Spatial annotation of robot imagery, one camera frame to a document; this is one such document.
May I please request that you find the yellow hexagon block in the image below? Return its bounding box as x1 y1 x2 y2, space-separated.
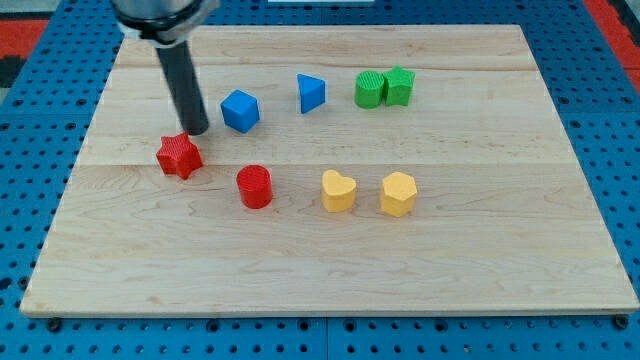
380 172 418 217

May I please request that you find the blue cube block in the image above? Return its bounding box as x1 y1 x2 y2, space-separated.
221 89 260 134

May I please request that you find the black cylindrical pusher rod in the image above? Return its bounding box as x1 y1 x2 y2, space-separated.
156 41 209 136

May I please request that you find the light wooden board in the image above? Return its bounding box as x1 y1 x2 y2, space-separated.
21 25 639 318

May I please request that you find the red star block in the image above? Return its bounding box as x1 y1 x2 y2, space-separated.
156 132 203 180

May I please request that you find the green cylinder block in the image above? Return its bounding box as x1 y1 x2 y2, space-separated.
354 70 385 109

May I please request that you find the red cylinder block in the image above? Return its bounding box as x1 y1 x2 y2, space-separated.
236 165 273 209

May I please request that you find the green star block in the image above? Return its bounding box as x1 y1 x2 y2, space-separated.
383 65 415 106

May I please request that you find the blue triangle block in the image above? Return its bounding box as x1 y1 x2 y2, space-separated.
297 74 326 114

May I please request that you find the yellow heart block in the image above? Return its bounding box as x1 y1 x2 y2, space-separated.
321 169 357 213

